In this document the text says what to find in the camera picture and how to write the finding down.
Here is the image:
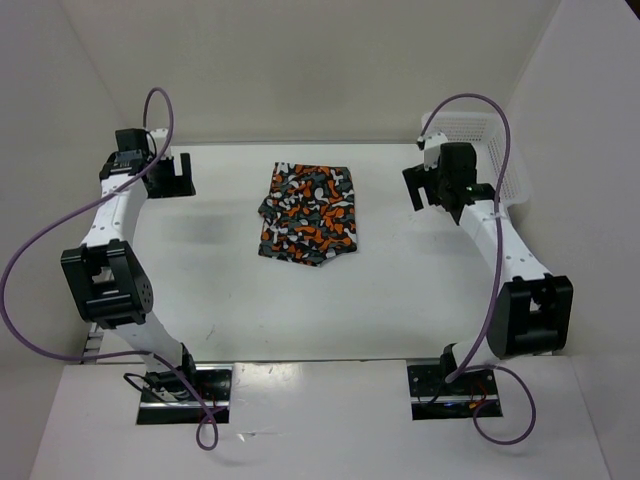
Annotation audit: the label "orange camouflage shorts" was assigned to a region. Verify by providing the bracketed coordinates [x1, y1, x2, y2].
[258, 162, 358, 267]

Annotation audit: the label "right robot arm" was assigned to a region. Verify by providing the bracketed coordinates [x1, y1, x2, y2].
[403, 134, 574, 393]

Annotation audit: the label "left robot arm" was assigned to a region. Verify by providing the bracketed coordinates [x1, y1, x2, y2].
[61, 128, 200, 401]

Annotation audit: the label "white plastic basket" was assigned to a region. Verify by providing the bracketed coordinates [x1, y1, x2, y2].
[425, 111, 531, 207]

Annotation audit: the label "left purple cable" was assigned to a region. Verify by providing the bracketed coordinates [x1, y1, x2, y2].
[1, 87, 221, 450]

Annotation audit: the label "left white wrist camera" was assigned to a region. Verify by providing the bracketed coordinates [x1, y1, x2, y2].
[146, 128, 168, 156]

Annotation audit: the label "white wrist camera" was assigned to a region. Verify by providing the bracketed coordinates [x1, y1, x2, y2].
[416, 131, 449, 170]
[146, 128, 168, 156]

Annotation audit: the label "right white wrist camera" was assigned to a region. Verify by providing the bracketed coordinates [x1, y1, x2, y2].
[416, 131, 449, 170]

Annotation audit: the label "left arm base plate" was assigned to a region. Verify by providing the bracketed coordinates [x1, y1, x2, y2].
[123, 363, 233, 426]

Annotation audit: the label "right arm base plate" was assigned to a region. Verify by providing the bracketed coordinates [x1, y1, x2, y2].
[406, 359, 503, 421]

